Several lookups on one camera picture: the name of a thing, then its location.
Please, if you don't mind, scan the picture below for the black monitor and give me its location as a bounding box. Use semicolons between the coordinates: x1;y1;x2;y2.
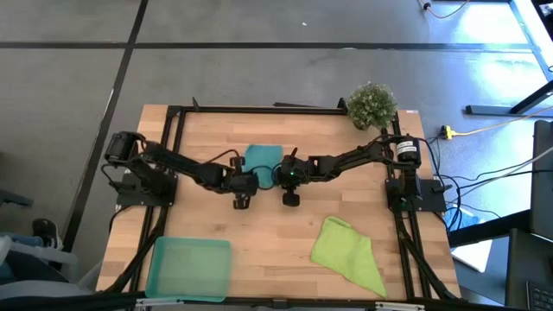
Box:
530;119;553;241

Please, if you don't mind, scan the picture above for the green microfiber towel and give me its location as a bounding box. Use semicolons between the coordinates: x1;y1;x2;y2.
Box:
309;215;389;299

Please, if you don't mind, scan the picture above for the small potted green plant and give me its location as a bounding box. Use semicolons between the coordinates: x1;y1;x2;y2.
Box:
345;80;398;130

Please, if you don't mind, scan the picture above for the dark chair base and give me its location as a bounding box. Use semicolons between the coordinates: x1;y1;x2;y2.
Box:
0;150;34;208

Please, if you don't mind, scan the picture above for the white paper sheet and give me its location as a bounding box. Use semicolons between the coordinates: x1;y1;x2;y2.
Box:
451;238;493;273

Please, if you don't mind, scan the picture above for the teal plastic basket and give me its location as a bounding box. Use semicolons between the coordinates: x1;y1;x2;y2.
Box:
144;235;233;303

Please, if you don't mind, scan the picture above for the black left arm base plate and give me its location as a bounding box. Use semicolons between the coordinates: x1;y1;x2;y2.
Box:
110;172;179;207

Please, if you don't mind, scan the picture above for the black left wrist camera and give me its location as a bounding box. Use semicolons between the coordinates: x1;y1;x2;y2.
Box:
232;194;252;212

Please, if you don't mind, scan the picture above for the blue plastic bag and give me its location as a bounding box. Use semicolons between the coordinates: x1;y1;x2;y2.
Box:
444;206;480;230

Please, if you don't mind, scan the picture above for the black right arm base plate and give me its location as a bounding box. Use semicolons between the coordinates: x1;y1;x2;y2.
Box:
385;176;448;213

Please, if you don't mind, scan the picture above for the black desk crossbar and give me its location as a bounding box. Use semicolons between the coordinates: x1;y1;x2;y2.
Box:
448;209;532;248

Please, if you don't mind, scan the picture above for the black left camera cable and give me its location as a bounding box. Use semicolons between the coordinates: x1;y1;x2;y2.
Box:
202;149;278;191

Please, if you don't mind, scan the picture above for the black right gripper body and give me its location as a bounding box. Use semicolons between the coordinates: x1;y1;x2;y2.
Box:
276;157;315;192

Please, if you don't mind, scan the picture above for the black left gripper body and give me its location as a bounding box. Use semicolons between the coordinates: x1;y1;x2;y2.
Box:
223;156;260;198

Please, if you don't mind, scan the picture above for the black keyboard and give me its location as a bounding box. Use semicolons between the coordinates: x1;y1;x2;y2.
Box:
525;280;553;311

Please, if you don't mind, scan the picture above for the yellow power cable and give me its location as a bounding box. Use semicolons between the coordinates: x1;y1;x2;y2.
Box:
439;105;553;141

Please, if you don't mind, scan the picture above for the grey floor cable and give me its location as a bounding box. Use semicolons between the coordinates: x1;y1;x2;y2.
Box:
457;145;553;186

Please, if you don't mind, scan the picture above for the person's foot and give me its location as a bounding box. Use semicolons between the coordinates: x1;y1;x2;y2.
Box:
32;218;65;251

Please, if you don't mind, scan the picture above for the teal microfiber towel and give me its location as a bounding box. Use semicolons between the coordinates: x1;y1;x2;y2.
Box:
243;143;285;190

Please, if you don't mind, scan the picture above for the grey rolling chair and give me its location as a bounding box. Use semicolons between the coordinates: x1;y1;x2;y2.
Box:
0;232;94;300

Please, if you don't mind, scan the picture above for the tan cable with black plug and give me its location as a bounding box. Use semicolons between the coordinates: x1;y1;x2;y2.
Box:
416;0;470;21

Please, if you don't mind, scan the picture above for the black desk leg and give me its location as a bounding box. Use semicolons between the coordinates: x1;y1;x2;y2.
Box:
465;79;553;117

